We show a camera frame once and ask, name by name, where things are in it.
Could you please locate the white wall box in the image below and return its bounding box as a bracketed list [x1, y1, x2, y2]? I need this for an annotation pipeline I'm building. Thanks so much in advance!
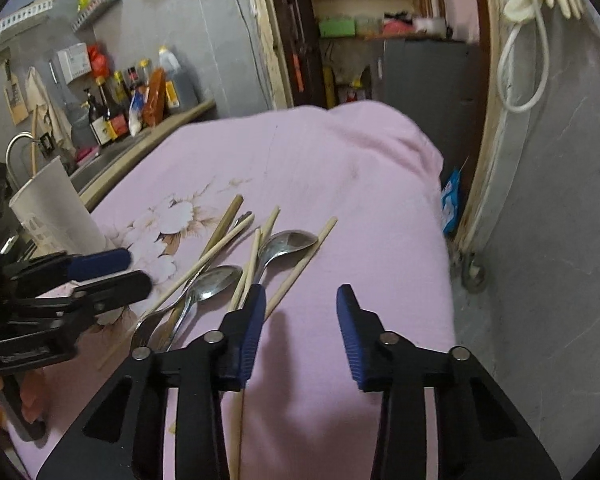
[56, 42, 91, 84]

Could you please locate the wooden door frame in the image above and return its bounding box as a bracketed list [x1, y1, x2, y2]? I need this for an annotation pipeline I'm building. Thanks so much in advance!
[247, 0, 518, 256]

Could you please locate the metal faucet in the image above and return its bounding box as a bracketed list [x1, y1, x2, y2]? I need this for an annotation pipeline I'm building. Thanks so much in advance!
[6, 132, 37, 187]

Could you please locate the white hose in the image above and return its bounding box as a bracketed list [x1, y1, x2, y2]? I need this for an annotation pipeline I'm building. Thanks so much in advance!
[496, 0, 552, 114]

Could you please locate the beige hanging towel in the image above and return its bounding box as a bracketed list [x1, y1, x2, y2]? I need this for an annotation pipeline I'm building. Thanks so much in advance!
[26, 66, 74, 147]

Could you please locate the white utensil holder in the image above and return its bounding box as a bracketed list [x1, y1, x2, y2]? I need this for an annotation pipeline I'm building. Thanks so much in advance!
[8, 155, 106, 257]

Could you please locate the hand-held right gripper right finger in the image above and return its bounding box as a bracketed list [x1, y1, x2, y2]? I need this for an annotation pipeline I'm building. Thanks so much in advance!
[336, 284, 563, 480]

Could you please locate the grey cabinet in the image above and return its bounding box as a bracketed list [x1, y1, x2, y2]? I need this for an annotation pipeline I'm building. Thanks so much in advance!
[379, 37, 487, 161]

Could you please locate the white wall rack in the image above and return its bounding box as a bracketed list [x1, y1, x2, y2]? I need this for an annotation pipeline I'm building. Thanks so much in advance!
[0, 0, 62, 43]

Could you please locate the red plastic bag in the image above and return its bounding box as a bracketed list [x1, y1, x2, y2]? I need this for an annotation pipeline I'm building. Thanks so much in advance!
[87, 45, 107, 79]

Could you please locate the beige kitchen counter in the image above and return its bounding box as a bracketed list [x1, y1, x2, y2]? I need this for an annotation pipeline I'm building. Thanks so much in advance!
[74, 99, 217, 211]

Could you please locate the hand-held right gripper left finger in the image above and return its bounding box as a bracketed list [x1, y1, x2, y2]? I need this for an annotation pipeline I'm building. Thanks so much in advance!
[35, 284, 267, 480]

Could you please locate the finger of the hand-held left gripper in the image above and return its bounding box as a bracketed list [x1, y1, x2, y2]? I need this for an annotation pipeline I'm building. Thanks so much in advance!
[0, 247, 133, 287]
[11, 269, 154, 332]

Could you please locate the wooden chopstick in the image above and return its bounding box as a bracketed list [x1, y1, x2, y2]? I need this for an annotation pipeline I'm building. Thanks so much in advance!
[257, 205, 281, 248]
[184, 195, 244, 288]
[264, 216, 339, 321]
[97, 216, 256, 371]
[228, 228, 263, 480]

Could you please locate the wooden cutting board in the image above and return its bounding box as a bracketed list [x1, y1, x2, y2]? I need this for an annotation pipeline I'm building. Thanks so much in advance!
[4, 67, 29, 126]

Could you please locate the red label sauce bottle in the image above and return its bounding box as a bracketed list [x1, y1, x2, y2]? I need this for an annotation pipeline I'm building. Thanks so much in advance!
[96, 77, 131, 140]

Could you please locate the pink floral cloth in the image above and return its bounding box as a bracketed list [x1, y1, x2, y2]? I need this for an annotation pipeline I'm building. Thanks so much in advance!
[0, 101, 456, 480]

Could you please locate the white pot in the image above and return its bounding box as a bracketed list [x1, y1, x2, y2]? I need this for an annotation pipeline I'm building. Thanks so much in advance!
[412, 16, 447, 34]

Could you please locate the large oil jug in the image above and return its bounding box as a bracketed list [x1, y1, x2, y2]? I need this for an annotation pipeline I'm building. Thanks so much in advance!
[157, 46, 197, 112]

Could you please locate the metal spoon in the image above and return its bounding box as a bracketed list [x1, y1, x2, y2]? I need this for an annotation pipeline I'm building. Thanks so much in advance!
[250, 230, 320, 288]
[160, 265, 244, 353]

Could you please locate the white mesh bag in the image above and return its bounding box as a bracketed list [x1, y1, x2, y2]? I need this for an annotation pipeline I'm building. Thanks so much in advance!
[582, 12, 600, 47]

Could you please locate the orange seasoning packet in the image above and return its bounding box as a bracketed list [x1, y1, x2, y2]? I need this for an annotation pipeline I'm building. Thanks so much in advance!
[141, 67, 168, 127]

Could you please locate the thin power cable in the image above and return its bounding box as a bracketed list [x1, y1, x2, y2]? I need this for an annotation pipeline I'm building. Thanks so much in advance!
[228, 0, 263, 113]

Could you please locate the green box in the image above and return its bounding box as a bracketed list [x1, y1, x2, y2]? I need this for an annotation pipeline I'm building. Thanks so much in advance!
[318, 17, 356, 39]

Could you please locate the grey wall rack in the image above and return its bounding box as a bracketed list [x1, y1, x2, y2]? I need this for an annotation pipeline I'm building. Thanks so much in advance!
[71, 0, 124, 32]

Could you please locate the white blue packet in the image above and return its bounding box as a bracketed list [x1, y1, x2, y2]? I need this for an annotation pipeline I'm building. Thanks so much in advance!
[127, 91, 147, 134]

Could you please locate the dark wooden door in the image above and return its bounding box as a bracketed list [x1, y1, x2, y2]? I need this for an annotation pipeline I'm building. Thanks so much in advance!
[264, 0, 315, 107]

